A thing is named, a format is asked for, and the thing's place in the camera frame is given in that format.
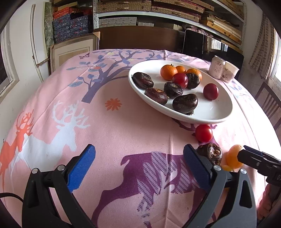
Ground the large dark mangosteen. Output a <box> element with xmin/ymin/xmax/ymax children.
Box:
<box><xmin>186</xmin><ymin>73</ymin><xmax>201</xmax><ymax>89</ymax></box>

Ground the large orange mandarin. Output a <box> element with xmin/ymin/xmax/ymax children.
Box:
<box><xmin>186</xmin><ymin>68</ymin><xmax>202</xmax><ymax>80</ymax></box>

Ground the dark shriveled fruit on table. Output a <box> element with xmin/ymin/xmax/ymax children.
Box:
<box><xmin>196</xmin><ymin>142</ymin><xmax>222</xmax><ymax>166</ymax></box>

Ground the orange kumquat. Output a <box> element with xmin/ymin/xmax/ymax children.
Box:
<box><xmin>226</xmin><ymin>144</ymin><xmax>244</xmax><ymax>170</ymax></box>
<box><xmin>221</xmin><ymin>152</ymin><xmax>234</xmax><ymax>172</ymax></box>

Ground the pink patterned tablecloth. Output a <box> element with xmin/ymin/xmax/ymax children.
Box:
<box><xmin>0</xmin><ymin>48</ymin><xmax>281</xmax><ymax>228</ymax></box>

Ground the dark wooden chair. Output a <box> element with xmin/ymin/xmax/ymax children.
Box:
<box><xmin>254</xmin><ymin>82</ymin><xmax>280</xmax><ymax>131</ymax></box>

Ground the white oval plate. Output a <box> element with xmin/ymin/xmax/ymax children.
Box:
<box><xmin>128</xmin><ymin>60</ymin><xmax>233</xmax><ymax>125</ymax></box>

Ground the dark red plum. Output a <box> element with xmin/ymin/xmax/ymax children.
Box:
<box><xmin>172</xmin><ymin>73</ymin><xmax>188</xmax><ymax>89</ymax></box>

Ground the white beverage can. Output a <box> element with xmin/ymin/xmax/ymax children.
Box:
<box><xmin>208</xmin><ymin>56</ymin><xmax>225</xmax><ymax>79</ymax></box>

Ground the small orange on plate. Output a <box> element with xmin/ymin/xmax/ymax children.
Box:
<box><xmin>160</xmin><ymin>64</ymin><xmax>178</xmax><ymax>81</ymax></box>
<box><xmin>176</xmin><ymin>66</ymin><xmax>186</xmax><ymax>74</ymax></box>

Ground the white paper cup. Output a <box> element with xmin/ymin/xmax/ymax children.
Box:
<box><xmin>221</xmin><ymin>61</ymin><xmax>239</xmax><ymax>83</ymax></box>

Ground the framed picture leaning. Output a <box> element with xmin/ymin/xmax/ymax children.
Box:
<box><xmin>50</xmin><ymin>31</ymin><xmax>100</xmax><ymax>73</ymax></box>

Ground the dark wooden cabinet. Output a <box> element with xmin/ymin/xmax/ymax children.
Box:
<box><xmin>95</xmin><ymin>26</ymin><xmax>244</xmax><ymax>69</ymax></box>

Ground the metal shelving with boxes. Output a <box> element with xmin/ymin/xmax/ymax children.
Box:
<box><xmin>51</xmin><ymin>1</ymin><xmax>246</xmax><ymax>49</ymax></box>

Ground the window frame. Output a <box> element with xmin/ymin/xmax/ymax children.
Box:
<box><xmin>1</xmin><ymin>21</ymin><xmax>19</xmax><ymax>103</ymax></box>

